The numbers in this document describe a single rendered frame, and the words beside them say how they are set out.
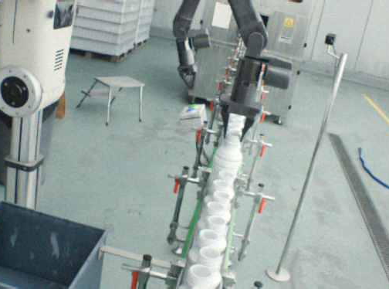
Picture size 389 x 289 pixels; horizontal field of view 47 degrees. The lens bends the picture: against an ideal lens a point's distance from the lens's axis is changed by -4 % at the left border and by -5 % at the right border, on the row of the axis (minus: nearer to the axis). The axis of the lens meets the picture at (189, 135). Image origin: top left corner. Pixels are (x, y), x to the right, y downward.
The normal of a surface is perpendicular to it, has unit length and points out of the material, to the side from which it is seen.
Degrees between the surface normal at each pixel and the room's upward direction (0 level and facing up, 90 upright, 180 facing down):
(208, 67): 90
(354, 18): 90
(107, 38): 90
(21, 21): 90
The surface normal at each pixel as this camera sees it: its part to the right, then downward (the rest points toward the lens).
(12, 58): -0.18, 0.47
